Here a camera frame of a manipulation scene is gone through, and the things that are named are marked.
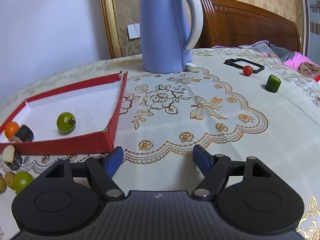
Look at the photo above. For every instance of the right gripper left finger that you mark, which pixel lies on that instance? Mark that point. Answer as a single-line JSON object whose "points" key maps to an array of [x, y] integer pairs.
{"points": [[100, 171]]}

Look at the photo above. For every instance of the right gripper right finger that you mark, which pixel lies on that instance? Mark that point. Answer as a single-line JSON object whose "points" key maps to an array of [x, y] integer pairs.
{"points": [[216, 169]]}

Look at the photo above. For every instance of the green tomato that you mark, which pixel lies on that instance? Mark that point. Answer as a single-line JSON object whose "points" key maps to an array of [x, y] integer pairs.
{"points": [[66, 123], [21, 181]]}

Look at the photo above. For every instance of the orange mandarin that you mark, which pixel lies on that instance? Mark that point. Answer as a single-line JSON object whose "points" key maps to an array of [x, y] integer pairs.
{"points": [[10, 129]]}

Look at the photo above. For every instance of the brown longan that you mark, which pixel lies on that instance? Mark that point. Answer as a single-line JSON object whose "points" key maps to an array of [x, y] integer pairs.
{"points": [[3, 185], [9, 179]]}

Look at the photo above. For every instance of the red cardboard tray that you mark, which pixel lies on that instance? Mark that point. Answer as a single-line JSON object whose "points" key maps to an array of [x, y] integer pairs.
{"points": [[80, 118]]}

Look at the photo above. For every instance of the floral tablecloth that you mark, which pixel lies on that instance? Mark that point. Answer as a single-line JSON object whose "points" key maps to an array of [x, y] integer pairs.
{"points": [[163, 116]]}

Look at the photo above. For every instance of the eggplant piece white cut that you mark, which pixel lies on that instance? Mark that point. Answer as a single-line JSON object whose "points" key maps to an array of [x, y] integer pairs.
{"points": [[11, 157]]}

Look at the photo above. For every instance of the green cucumber chunk far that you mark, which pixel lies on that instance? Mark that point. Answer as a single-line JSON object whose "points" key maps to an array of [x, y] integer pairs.
{"points": [[273, 83]]}

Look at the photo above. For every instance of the red cherry tomato far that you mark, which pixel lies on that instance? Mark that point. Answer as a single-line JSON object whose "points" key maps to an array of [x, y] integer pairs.
{"points": [[247, 70]]}

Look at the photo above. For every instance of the pink grey bedding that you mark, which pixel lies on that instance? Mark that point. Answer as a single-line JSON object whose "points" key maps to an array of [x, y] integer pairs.
{"points": [[292, 59]]}

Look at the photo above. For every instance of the wooden headboard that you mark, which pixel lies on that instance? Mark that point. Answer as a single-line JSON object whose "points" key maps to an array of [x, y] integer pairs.
{"points": [[231, 23]]}

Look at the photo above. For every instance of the blue electric kettle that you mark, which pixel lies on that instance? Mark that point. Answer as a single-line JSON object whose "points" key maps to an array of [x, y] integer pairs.
{"points": [[169, 30]]}

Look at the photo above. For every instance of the black plastic frame right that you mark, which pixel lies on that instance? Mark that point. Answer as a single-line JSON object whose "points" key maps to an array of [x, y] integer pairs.
{"points": [[240, 63]]}

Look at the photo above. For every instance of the white wall switch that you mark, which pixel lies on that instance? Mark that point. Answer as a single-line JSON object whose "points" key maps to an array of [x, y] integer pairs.
{"points": [[133, 31]]}

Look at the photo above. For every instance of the gold picture frame moulding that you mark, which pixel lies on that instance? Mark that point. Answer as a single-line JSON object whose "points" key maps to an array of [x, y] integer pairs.
{"points": [[117, 15]]}

